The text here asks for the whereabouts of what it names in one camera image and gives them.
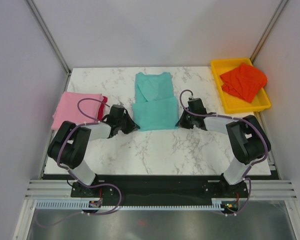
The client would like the teal t shirt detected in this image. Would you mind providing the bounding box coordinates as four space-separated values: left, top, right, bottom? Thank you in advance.
132 72 179 132

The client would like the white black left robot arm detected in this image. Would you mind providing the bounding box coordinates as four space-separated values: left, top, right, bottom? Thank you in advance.
47 104 140 197

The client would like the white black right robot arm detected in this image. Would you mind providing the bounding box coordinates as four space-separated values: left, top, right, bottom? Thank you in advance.
176 98 271 197

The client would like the crimson folded t shirt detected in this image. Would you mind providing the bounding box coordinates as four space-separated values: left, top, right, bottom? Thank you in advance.
97 96 108 121

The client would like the yellow plastic tray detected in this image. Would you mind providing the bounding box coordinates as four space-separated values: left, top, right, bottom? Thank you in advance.
210 58 271 114

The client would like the pink folded t shirt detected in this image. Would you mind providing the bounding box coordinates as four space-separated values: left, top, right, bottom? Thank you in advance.
51 91 103 131

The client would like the orange t shirt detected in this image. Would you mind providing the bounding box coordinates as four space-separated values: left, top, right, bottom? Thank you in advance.
220 63 268 103

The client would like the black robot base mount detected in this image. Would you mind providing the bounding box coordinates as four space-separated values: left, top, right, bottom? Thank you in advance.
70 175 248 206

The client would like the white slotted cable duct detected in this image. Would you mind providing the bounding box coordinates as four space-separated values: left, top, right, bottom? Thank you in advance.
35 198 226 211

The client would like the aluminium frame rail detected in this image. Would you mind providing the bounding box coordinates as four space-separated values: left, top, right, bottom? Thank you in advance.
25 180 297 201

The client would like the left aluminium corner post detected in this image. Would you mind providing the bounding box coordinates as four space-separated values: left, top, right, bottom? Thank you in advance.
24 0 72 76

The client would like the aluminium corner post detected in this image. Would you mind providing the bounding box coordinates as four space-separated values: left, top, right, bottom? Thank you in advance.
24 0 72 76
249 0 290 64

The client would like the right aluminium corner post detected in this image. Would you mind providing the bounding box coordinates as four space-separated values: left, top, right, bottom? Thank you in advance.
249 0 290 64

